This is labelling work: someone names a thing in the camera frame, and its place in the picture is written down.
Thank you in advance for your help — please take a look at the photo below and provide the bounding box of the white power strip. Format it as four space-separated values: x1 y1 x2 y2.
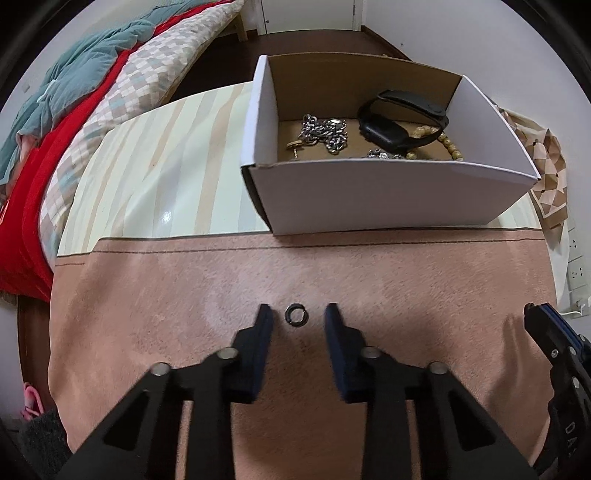
551 226 591 319

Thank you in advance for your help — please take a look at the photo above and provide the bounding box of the wooden bead bracelet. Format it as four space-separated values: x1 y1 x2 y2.
404 124 465 162

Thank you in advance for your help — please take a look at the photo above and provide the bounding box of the white cable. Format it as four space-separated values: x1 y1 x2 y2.
561 299 591 320

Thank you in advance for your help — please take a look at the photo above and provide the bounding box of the pink and striped tablecloth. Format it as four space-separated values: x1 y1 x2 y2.
48 80 561 480

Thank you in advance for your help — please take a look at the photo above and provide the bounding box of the white door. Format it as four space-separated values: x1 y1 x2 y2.
259 0 363 35

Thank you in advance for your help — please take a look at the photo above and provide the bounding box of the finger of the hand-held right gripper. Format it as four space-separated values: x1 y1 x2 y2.
524 303 581 394
540 302 590 357

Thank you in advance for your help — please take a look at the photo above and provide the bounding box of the black smartwatch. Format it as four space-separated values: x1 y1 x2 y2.
358 89 450 155

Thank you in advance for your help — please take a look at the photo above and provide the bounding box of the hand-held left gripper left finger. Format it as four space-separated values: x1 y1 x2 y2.
55 303 274 480

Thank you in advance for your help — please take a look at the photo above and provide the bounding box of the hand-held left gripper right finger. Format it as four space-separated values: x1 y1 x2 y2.
324 303 539 480

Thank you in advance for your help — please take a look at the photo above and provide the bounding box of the chunky silver chain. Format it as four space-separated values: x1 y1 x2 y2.
299 115 349 155

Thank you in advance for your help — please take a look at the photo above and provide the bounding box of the checkered quilt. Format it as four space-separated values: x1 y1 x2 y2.
39 0 247 273

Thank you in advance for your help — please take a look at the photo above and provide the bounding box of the pink plastic object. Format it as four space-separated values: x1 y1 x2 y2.
21 383 44 418

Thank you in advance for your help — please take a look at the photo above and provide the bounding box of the white cardboard box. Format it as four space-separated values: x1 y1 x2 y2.
240 53 542 236

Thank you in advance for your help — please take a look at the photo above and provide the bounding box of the beige geometric patterned scarf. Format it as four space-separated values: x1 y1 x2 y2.
501 108 568 243

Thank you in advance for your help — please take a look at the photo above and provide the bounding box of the bed with red blanket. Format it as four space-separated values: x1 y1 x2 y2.
0 0 232 303

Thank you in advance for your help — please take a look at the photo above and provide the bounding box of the teal duvet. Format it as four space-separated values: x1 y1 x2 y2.
0 11 164 185

